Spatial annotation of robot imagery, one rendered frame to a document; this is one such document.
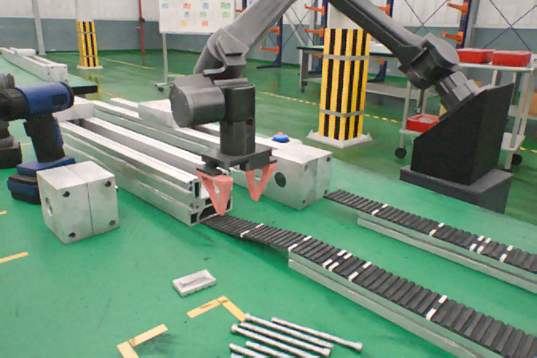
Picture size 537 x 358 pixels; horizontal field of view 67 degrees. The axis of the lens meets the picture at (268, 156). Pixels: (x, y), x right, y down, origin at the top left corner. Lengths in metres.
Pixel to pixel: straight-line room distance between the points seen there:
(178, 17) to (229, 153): 6.36
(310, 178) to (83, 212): 0.40
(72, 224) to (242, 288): 0.30
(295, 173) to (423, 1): 8.61
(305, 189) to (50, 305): 0.45
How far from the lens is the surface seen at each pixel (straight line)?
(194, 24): 6.74
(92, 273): 0.64
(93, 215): 0.72
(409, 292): 0.55
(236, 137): 0.62
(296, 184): 0.77
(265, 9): 0.79
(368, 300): 0.55
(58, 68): 2.58
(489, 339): 0.51
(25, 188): 0.89
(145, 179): 0.81
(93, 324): 0.55
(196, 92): 0.57
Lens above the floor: 1.12
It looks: 18 degrees down
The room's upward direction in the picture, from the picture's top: 1 degrees clockwise
